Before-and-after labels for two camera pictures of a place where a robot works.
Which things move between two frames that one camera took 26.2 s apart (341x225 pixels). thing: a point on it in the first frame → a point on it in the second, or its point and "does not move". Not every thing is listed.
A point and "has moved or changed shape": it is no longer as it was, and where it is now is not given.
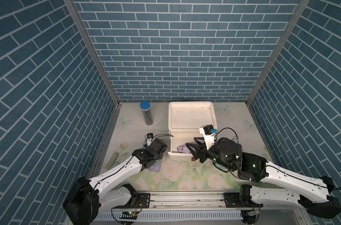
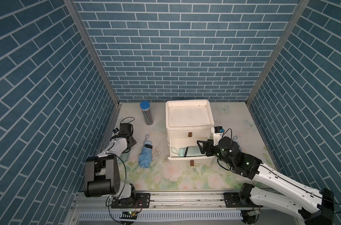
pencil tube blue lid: [145, 106] does not move
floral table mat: [149, 137] does not move
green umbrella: [112, 160] has moved or changed shape
